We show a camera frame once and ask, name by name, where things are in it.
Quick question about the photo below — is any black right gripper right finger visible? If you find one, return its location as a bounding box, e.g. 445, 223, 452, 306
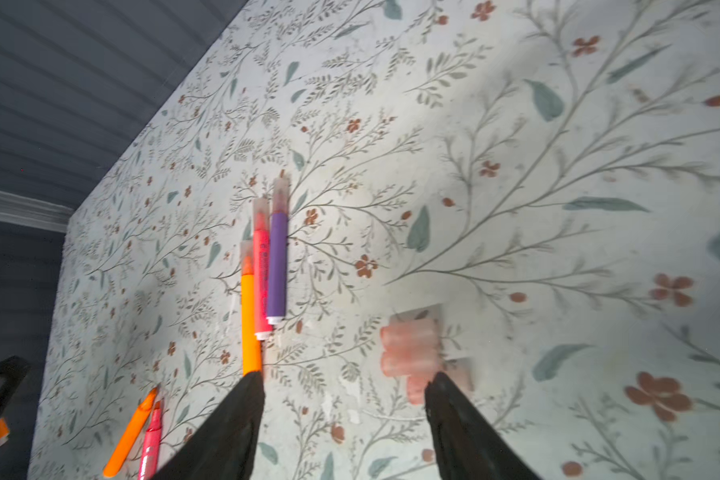
425, 372, 539, 480

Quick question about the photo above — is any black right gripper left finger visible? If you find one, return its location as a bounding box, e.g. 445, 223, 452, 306
154, 371, 265, 480

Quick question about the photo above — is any bright orange marker pen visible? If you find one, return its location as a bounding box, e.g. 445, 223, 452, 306
240, 240, 262, 375

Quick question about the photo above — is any pink red marker pen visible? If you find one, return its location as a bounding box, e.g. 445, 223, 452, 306
253, 197, 272, 341

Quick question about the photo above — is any purple marker pen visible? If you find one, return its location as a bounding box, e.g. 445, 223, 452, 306
267, 177, 289, 327

